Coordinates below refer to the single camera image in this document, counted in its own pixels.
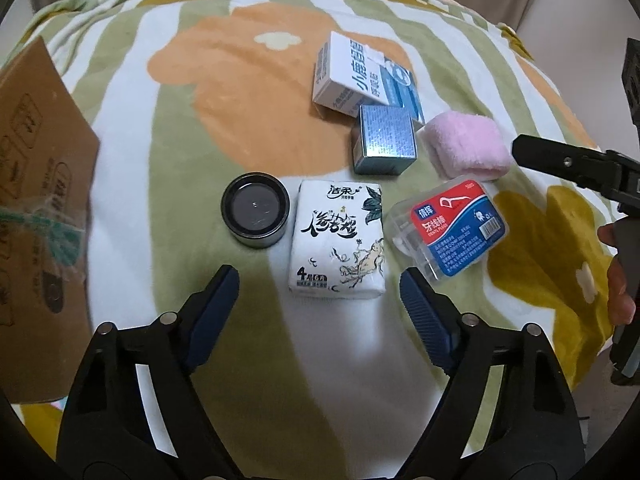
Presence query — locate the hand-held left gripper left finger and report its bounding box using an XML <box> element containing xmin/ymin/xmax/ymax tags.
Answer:
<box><xmin>57</xmin><ymin>264</ymin><xmax>241</xmax><ymax>480</ymax></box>

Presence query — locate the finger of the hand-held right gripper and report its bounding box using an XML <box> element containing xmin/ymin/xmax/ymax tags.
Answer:
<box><xmin>512</xmin><ymin>133</ymin><xmax>623</xmax><ymax>197</ymax></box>
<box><xmin>620</xmin><ymin>37</ymin><xmax>640</xmax><ymax>131</ymax></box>

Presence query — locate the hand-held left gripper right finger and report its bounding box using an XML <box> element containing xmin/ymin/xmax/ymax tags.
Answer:
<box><xmin>399</xmin><ymin>266</ymin><xmax>586</xmax><ymax>480</ymax></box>

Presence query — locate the clear dental floss pick box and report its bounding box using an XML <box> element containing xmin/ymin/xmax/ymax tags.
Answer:
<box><xmin>382</xmin><ymin>178</ymin><xmax>510</xmax><ymax>285</ymax></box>

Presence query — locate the pink towel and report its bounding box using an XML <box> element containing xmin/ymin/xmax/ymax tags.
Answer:
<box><xmin>417</xmin><ymin>112</ymin><xmax>514</xmax><ymax>182</ymax></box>

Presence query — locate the black round tin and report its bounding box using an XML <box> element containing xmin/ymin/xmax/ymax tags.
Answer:
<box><xmin>221</xmin><ymin>172</ymin><xmax>292</xmax><ymax>249</ymax></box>

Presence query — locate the white tissue pack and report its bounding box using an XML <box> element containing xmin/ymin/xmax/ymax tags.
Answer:
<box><xmin>287</xmin><ymin>180</ymin><xmax>387</xmax><ymax>299</ymax></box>

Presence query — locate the small silver blue box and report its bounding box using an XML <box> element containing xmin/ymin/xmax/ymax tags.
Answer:
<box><xmin>350</xmin><ymin>104</ymin><xmax>421</xmax><ymax>176</ymax></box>

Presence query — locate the white and blue carton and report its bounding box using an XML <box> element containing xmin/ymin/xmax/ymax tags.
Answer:
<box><xmin>312</xmin><ymin>31</ymin><xmax>427</xmax><ymax>124</ymax></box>

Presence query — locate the brown cardboard box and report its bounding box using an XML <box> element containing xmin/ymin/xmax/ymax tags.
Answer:
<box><xmin>0</xmin><ymin>36</ymin><xmax>102</xmax><ymax>407</ymax></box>

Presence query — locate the person's right hand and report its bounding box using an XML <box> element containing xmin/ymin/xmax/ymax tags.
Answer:
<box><xmin>597</xmin><ymin>222</ymin><xmax>637</xmax><ymax>327</ymax></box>

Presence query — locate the floral striped blanket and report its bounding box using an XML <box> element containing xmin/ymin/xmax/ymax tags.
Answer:
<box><xmin>0</xmin><ymin>0</ymin><xmax>640</xmax><ymax>480</ymax></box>

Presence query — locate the green string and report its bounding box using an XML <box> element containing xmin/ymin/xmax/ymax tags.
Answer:
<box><xmin>0</xmin><ymin>199</ymin><xmax>89</xmax><ymax>267</ymax></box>

